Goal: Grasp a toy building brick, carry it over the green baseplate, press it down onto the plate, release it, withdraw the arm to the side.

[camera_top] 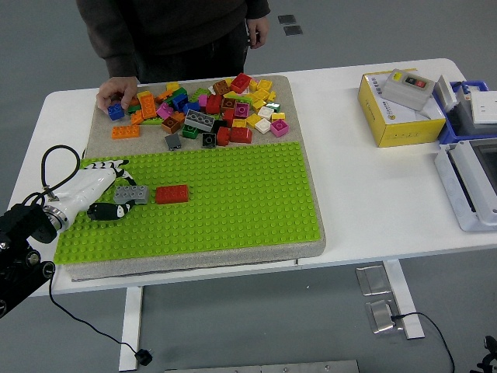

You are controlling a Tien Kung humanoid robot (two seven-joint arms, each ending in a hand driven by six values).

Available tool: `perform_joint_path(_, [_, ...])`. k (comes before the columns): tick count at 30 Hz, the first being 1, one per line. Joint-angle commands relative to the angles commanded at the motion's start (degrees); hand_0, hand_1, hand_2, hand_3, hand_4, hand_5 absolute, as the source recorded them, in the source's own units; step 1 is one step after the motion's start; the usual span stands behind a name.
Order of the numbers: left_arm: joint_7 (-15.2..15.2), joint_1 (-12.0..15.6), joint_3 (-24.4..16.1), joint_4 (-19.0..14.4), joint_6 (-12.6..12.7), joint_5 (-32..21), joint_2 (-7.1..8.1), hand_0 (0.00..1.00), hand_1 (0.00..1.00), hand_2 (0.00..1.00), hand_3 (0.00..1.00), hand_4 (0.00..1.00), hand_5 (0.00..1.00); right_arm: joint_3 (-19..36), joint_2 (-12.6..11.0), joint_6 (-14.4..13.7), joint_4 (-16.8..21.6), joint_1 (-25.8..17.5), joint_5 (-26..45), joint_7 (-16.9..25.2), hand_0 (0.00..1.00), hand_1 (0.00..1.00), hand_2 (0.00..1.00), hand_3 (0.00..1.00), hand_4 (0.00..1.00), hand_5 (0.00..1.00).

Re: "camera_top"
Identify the person's right hand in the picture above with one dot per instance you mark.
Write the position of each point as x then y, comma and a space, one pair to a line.
116, 86

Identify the person's left hand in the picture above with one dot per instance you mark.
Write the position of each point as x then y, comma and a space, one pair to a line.
261, 29

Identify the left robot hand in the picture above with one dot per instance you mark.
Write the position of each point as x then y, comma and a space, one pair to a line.
85, 190

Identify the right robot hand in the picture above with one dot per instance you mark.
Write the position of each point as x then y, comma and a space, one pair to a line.
490, 357

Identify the blue square brick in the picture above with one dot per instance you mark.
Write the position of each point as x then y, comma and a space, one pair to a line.
115, 112
192, 107
180, 102

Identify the light grey long brick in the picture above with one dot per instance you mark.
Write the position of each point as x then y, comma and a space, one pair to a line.
132, 194

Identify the green studded baseplate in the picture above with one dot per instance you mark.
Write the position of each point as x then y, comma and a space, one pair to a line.
252, 194

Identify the person's left forearm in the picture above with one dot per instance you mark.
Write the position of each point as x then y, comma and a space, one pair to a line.
257, 8

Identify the person's right forearm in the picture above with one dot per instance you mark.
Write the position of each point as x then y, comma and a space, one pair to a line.
114, 54

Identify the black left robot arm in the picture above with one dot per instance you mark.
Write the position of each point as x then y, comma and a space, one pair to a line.
23, 233

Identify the grey floor plate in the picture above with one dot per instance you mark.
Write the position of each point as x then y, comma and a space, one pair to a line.
287, 19
292, 30

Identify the yellow brick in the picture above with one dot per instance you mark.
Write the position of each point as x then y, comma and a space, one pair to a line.
144, 93
278, 116
265, 85
253, 85
261, 94
239, 123
173, 86
228, 82
253, 120
272, 96

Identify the dark green small brick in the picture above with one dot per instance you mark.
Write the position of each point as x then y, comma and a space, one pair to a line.
134, 109

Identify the orange small brick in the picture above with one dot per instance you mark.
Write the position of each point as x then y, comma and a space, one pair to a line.
137, 117
179, 116
163, 97

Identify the orange long brick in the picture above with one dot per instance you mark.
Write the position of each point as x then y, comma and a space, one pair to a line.
125, 132
148, 107

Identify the lime green flat plate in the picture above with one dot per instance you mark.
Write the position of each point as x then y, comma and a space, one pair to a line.
152, 121

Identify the magenta square brick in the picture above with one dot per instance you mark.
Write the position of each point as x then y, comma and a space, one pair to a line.
164, 110
242, 110
279, 128

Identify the red square brick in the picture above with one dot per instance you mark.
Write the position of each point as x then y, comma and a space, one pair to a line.
223, 136
228, 116
241, 134
240, 82
213, 104

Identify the brown square brick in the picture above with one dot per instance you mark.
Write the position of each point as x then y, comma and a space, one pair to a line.
171, 124
220, 87
228, 103

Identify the lime green brick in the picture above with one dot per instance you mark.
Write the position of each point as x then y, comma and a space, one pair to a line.
237, 96
199, 94

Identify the shiny gold brick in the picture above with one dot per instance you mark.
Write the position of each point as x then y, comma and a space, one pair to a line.
259, 105

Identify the shiny green brick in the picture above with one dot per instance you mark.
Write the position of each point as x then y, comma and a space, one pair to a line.
273, 106

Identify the dark grey small brick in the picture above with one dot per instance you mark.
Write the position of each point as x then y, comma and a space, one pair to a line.
173, 142

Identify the white square brick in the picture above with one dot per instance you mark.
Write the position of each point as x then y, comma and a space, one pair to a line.
263, 126
265, 112

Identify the red long brick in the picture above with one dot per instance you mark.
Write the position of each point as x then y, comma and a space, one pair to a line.
172, 194

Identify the pink small brick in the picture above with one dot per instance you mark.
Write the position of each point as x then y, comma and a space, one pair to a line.
202, 101

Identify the dark grey long brick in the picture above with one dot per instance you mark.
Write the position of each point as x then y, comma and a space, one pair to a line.
199, 120

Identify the black square brick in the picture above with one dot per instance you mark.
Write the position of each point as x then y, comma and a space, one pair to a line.
219, 126
208, 140

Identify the person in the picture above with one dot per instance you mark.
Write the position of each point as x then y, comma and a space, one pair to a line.
174, 27

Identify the white table leg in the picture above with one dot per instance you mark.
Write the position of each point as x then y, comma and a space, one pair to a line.
131, 330
404, 299

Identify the silver floor patch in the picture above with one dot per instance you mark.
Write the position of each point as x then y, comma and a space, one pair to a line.
372, 280
380, 316

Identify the grey-brown foam mat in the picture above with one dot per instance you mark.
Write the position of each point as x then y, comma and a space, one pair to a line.
194, 262

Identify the yellow cardboard box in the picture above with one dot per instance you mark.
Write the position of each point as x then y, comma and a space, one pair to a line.
407, 132

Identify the white plastic block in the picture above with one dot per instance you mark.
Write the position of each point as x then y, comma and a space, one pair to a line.
444, 93

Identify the blue plastic bin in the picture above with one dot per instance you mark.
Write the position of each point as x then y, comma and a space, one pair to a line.
450, 136

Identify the grey plastic box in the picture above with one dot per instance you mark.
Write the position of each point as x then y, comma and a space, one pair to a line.
464, 116

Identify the metal floor strip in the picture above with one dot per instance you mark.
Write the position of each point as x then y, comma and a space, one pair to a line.
264, 367

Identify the grey push-button switch box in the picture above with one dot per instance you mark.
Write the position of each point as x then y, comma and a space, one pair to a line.
404, 93

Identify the white electrical enclosure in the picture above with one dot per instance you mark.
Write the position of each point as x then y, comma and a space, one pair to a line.
454, 186

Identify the white wall socket plate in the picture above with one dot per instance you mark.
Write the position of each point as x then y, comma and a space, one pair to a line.
484, 109

